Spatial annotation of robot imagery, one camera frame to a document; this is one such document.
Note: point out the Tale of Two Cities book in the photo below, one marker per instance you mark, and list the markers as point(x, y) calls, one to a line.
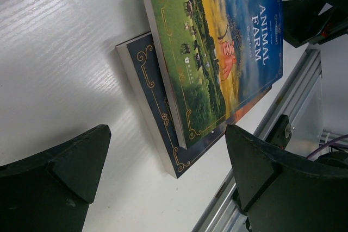
point(140, 62)

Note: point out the aluminium mounting rail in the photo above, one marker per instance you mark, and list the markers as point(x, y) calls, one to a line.
point(294, 121)

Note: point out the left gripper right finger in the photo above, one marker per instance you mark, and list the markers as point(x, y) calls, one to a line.
point(282, 191)

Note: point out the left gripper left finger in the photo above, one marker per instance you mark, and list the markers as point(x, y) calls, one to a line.
point(52, 190)

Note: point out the Animal Farm book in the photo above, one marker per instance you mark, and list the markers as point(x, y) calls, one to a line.
point(215, 57)

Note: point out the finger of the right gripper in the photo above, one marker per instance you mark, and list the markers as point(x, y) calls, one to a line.
point(305, 22)

